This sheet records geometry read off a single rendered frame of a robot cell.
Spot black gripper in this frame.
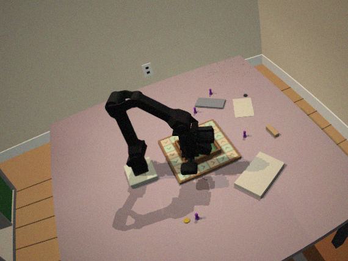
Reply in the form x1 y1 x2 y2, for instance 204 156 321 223
180 143 198 175

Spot cream flat rectangular sheet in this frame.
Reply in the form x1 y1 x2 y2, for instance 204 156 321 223
233 98 255 118

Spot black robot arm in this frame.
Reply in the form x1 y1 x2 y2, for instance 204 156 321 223
105 90 214 176

